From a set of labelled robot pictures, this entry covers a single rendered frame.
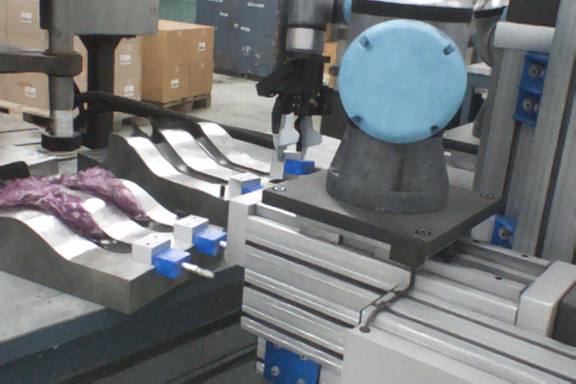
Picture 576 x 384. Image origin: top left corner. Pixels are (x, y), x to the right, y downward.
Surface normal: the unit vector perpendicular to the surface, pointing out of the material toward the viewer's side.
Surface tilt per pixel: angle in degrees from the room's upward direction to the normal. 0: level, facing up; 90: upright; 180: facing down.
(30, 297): 0
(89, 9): 90
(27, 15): 97
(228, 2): 90
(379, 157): 73
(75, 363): 90
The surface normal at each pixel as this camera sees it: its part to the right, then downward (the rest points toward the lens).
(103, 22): 0.73, 0.25
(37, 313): 0.09, -0.96
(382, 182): -0.18, -0.05
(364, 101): -0.15, 0.39
